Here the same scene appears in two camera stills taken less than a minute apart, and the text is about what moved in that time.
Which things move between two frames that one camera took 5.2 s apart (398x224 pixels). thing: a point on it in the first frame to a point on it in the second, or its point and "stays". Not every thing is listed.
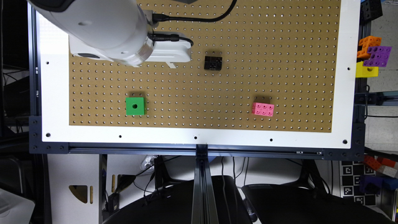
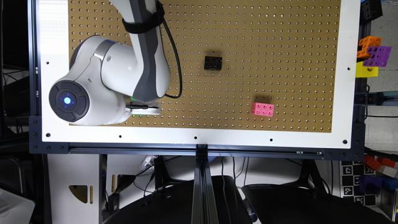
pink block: [263, 109] stays
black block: [214, 63] stays
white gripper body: [169, 51] to [141, 111]
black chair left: [175, 207] stays
